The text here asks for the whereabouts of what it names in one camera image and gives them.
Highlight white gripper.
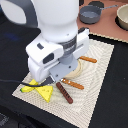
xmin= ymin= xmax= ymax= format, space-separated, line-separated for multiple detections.
xmin=26 ymin=28 xmax=89 ymax=84

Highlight beige toy plate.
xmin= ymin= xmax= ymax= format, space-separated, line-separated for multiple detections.
xmin=64 ymin=60 xmax=83 ymax=79

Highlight grey toy frying pan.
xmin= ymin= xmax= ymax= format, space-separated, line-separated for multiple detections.
xmin=78 ymin=3 xmax=118 ymax=25

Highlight yellow toy banana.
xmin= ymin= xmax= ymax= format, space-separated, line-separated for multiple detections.
xmin=20 ymin=79 xmax=38 ymax=92

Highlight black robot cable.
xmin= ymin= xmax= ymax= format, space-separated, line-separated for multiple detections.
xmin=0 ymin=78 xmax=46 ymax=88

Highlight pink toy stove board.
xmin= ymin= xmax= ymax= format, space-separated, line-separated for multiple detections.
xmin=77 ymin=0 xmax=128 ymax=43

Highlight beige toy bowl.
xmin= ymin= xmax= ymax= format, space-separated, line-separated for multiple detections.
xmin=117 ymin=4 xmax=128 ymax=30

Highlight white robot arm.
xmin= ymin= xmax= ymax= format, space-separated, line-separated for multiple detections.
xmin=0 ymin=0 xmax=89 ymax=85

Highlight beige woven placemat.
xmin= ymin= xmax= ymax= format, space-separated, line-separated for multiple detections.
xmin=12 ymin=39 xmax=114 ymax=128

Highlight toy fork orange handle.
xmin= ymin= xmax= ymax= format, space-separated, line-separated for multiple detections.
xmin=61 ymin=79 xmax=84 ymax=90

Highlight brown toy sausage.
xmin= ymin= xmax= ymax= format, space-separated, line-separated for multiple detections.
xmin=56 ymin=82 xmax=73 ymax=104

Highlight yellow toy cheese wedge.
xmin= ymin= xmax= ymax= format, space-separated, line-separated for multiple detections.
xmin=35 ymin=86 xmax=53 ymax=102

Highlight toy knife orange handle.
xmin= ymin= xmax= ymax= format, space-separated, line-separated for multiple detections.
xmin=80 ymin=56 xmax=97 ymax=63

